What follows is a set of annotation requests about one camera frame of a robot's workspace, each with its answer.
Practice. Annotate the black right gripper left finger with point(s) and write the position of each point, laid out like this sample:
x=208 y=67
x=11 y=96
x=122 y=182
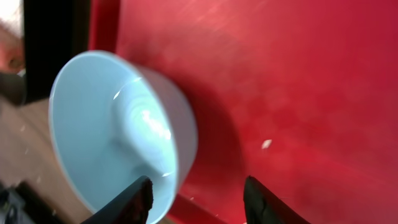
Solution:
x=131 y=206

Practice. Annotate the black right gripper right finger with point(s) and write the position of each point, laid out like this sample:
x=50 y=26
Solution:
x=263 y=207

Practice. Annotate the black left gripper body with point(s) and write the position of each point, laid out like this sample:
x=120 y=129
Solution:
x=13 y=88

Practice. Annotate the small light blue bowl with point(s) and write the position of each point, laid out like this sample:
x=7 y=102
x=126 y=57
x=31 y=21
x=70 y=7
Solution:
x=112 y=122

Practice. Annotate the orange carrot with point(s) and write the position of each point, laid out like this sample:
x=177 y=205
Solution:
x=12 y=51

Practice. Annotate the black plastic bin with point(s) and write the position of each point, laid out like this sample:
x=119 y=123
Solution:
x=54 y=32

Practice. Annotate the red plastic tray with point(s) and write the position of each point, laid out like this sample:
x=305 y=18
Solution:
x=300 y=94

